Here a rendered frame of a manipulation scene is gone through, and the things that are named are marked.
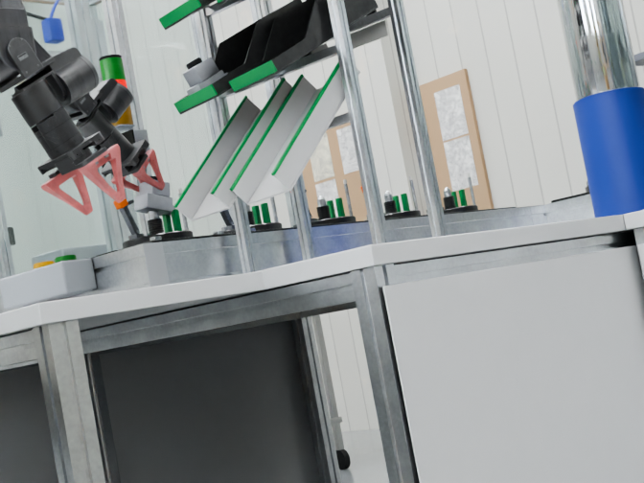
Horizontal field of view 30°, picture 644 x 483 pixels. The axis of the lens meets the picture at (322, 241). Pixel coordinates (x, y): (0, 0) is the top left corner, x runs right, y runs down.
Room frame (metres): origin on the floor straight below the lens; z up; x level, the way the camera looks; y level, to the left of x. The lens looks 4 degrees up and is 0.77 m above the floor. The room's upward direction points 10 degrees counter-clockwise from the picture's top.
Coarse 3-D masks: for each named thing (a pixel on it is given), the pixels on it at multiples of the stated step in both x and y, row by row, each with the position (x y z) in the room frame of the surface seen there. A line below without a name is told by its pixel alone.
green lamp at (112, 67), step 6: (102, 60) 2.56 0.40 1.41; (108, 60) 2.56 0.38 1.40; (114, 60) 2.56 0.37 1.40; (120, 60) 2.57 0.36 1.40; (102, 66) 2.57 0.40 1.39; (108, 66) 2.56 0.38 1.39; (114, 66) 2.56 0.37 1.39; (120, 66) 2.57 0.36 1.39; (102, 72) 2.57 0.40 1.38; (108, 72) 2.56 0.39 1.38; (114, 72) 2.56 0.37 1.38; (120, 72) 2.57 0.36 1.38; (102, 78) 2.58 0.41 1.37; (108, 78) 2.56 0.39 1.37; (114, 78) 2.56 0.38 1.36; (120, 78) 2.57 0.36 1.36
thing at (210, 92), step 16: (272, 16) 2.18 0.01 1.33; (240, 32) 2.28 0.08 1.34; (256, 32) 2.15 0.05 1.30; (224, 48) 2.26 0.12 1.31; (240, 48) 2.28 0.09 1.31; (256, 48) 2.15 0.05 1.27; (224, 64) 2.25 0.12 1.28; (240, 64) 2.28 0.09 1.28; (224, 80) 2.10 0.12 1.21; (192, 96) 2.13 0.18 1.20; (208, 96) 2.10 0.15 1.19
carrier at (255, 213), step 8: (272, 200) 2.54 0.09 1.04; (248, 208) 2.55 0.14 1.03; (256, 208) 2.59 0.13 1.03; (264, 208) 2.57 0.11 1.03; (272, 208) 2.54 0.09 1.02; (248, 216) 2.55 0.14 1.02; (256, 216) 2.59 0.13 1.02; (264, 216) 2.58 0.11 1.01; (256, 224) 2.49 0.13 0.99; (264, 224) 2.50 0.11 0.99; (272, 224) 2.51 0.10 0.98; (280, 224) 2.54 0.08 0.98; (320, 224) 2.55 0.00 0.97; (328, 224) 2.57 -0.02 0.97; (224, 232) 2.51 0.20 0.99; (232, 232) 2.50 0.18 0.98; (256, 232) 2.40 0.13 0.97
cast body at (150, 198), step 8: (152, 176) 2.37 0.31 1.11; (144, 184) 2.37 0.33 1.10; (168, 184) 2.38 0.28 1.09; (144, 192) 2.37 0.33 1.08; (152, 192) 2.35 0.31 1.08; (160, 192) 2.36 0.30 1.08; (168, 192) 2.38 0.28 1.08; (136, 200) 2.36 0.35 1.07; (144, 200) 2.34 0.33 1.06; (152, 200) 2.34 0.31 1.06; (160, 200) 2.36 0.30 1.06; (168, 200) 2.37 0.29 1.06; (136, 208) 2.36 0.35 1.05; (144, 208) 2.34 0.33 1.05; (152, 208) 2.34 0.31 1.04; (160, 208) 2.36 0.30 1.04; (168, 208) 2.37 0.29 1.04
